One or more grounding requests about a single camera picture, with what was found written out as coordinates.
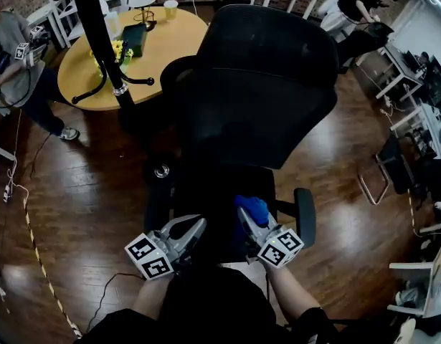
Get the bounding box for white floor cable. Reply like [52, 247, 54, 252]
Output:
[3, 109, 31, 204]

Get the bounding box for person's black clothing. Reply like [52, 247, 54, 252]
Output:
[75, 265, 350, 344]

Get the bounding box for translucent white jug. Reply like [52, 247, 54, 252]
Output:
[104, 11, 121, 41]

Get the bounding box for black mesh office chair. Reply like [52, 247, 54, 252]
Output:
[176, 66, 338, 171]

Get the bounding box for white metal shelf rack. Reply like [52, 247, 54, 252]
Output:
[26, 0, 130, 49]

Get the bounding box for person's left forearm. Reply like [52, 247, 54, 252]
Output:
[131, 274, 175, 320]

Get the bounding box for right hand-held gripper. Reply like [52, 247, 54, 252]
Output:
[237, 206, 305, 269]

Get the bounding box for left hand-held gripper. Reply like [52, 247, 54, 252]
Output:
[125, 214, 208, 281]

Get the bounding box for yellow flowers in pot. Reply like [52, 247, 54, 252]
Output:
[90, 39, 134, 80]

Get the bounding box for blue cloth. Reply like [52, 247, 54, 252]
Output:
[234, 194, 270, 227]

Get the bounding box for round wooden table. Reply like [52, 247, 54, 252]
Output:
[57, 6, 209, 112]

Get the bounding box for yellow black striped tape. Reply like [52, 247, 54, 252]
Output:
[22, 197, 83, 338]

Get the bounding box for white cluttered desk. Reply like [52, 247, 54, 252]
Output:
[387, 227, 441, 344]

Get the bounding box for yellow cup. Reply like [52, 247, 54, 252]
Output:
[163, 0, 179, 22]

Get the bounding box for metal frame chair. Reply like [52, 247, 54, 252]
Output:
[358, 133, 427, 206]

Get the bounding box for black cable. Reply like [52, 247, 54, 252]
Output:
[84, 271, 146, 333]

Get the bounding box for person's right forearm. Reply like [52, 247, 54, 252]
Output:
[266, 263, 321, 328]

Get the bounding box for black chair headrest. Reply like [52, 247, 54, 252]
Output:
[196, 4, 340, 85]

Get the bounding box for black chair armrest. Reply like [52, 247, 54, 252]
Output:
[276, 187, 317, 249]
[143, 186, 173, 234]

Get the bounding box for black coat rack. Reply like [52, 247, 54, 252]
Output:
[51, 0, 180, 191]

